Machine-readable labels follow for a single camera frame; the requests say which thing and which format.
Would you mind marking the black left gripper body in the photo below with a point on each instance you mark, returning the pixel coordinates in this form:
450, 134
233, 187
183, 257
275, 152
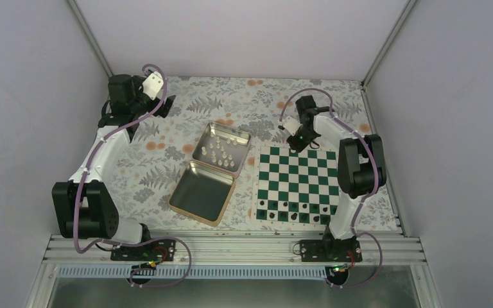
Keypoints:
137, 107

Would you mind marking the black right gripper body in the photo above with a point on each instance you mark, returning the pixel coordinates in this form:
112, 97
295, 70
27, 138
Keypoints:
307, 136

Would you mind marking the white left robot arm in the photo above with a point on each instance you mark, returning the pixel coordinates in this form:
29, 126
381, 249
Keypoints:
83, 205

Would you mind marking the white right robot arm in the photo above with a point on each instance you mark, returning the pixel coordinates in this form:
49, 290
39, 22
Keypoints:
361, 169

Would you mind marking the green white chess board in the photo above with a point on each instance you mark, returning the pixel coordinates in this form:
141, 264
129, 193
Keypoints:
293, 189

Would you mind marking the open metal tin box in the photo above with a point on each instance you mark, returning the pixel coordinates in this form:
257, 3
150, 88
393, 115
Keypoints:
206, 185

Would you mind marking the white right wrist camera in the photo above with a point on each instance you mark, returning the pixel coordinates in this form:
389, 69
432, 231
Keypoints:
291, 125

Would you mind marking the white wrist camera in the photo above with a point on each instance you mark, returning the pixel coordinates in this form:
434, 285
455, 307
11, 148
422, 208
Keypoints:
291, 125
152, 85

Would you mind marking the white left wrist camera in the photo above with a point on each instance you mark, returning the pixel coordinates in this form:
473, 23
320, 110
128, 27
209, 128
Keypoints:
152, 85

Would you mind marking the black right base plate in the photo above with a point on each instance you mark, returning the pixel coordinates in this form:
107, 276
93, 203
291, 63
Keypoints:
346, 250

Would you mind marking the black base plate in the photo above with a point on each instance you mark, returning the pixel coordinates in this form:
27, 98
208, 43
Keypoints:
162, 250
346, 250

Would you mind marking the aluminium mounting rail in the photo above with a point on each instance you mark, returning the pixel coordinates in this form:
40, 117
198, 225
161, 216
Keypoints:
241, 248

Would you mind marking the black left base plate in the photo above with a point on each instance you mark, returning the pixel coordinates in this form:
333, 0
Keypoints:
162, 250

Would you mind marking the white slotted cable duct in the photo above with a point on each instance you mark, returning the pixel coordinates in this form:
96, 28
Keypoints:
196, 272

